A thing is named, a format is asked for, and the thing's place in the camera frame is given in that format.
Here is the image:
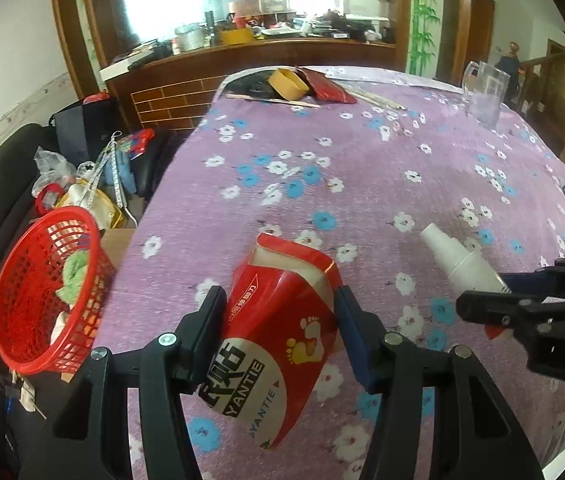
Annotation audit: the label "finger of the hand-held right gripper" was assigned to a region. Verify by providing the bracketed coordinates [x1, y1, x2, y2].
[500, 254, 565, 301]
[455, 290, 565, 334]

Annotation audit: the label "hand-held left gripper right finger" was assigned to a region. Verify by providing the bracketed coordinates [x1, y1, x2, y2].
[333, 285, 546, 480]

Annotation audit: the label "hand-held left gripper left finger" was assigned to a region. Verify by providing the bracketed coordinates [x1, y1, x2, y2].
[17, 285, 228, 480]

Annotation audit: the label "white spray bottle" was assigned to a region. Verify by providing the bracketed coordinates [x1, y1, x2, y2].
[420, 223, 513, 297]

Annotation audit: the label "red white paper packet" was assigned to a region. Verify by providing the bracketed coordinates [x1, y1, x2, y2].
[198, 232, 342, 452]

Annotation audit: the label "white cloth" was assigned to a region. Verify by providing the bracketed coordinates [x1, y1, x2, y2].
[50, 310, 76, 346]

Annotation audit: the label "green towel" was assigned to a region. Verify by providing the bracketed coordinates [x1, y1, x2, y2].
[58, 251, 94, 306]

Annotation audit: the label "red plastic basket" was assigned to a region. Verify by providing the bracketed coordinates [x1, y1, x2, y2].
[0, 205, 118, 376]

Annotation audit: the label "cardboard box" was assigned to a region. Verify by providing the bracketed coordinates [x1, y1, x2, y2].
[100, 227, 138, 271]

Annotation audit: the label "yellow bag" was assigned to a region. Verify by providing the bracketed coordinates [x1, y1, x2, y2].
[65, 180, 126, 231]

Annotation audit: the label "purple floral tablecloth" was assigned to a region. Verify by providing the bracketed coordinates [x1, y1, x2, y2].
[92, 65, 565, 480]

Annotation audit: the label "clear plastic cup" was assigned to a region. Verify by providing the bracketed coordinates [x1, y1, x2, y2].
[463, 60, 512, 128]

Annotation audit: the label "dark jacket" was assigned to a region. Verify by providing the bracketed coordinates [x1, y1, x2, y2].
[495, 42, 521, 106]

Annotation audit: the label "clear plastic bag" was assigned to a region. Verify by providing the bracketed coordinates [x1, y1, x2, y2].
[32, 146, 78, 196]

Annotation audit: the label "pale wrapped chopsticks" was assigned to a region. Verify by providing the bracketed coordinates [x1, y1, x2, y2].
[345, 85, 408, 112]

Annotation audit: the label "black bag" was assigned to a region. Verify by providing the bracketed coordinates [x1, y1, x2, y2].
[50, 95, 128, 166]

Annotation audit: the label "wooden counter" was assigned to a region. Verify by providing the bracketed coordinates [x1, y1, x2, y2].
[50, 0, 463, 131]

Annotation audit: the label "wooden door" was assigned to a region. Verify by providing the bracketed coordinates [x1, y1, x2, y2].
[463, 0, 496, 86]

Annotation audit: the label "dark red foil packet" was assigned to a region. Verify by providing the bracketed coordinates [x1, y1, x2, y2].
[297, 66, 358, 105]

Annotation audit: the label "black hand fan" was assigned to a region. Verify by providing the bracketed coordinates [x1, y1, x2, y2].
[222, 71, 321, 109]

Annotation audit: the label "yellow tape roll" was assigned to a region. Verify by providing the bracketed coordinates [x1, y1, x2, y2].
[268, 68, 311, 101]

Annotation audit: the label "white book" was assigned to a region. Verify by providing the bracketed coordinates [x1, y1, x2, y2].
[100, 50, 156, 81]

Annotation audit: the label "metal pot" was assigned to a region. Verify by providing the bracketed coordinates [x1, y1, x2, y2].
[175, 24, 208, 52]

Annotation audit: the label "yellow box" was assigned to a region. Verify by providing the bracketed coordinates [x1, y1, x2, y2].
[218, 27, 256, 45]

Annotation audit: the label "green bamboo wall decal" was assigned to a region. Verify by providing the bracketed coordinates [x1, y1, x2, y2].
[410, 0, 438, 76]

